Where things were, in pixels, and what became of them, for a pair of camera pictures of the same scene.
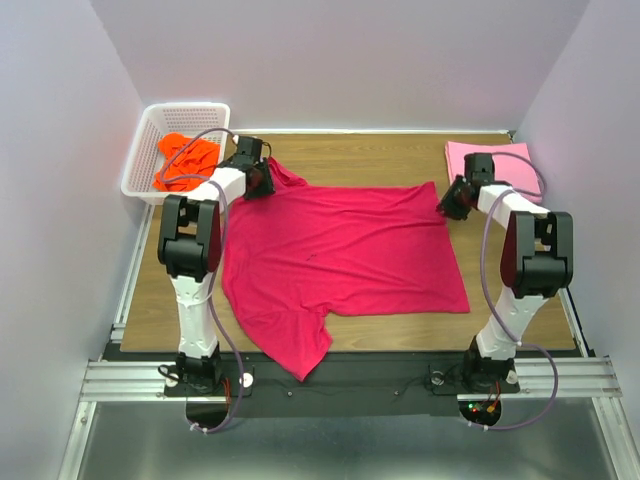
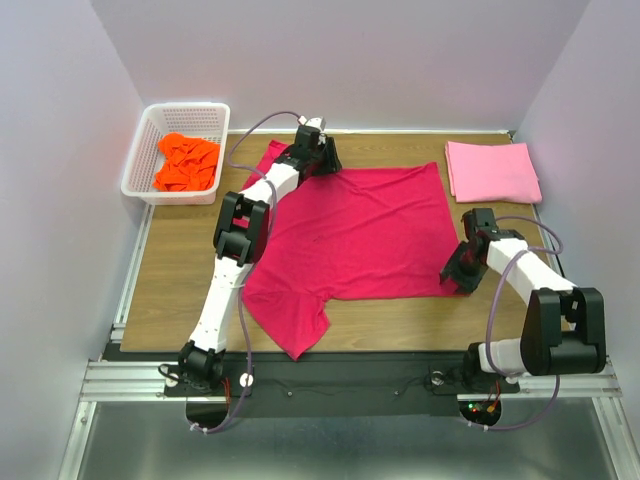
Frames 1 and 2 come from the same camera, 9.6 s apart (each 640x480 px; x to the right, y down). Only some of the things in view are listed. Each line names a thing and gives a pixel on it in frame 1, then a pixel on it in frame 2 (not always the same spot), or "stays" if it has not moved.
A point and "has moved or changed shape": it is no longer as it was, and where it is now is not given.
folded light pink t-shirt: x=512 y=166 stays
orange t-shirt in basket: x=187 y=163 stays
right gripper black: x=445 y=203 to x=468 y=283
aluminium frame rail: x=109 y=379 stays
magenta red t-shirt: x=295 y=258 has moved or changed shape
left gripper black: x=268 y=186 to x=330 y=163
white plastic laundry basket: x=208 y=121 stays
